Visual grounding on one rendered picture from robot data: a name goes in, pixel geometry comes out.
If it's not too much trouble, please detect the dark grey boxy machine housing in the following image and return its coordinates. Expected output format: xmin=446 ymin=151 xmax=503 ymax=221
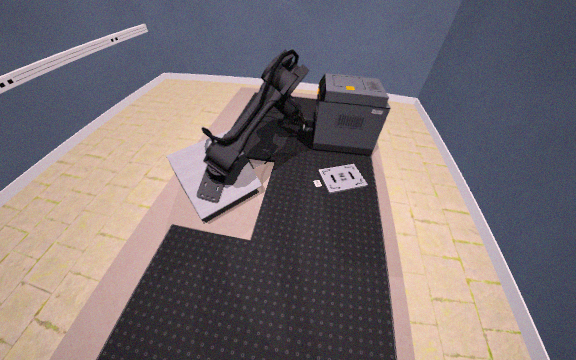
xmin=303 ymin=73 xmax=391 ymax=155

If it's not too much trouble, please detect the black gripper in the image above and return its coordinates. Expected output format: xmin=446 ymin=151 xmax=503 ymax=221
xmin=278 ymin=100 xmax=308 ymax=127

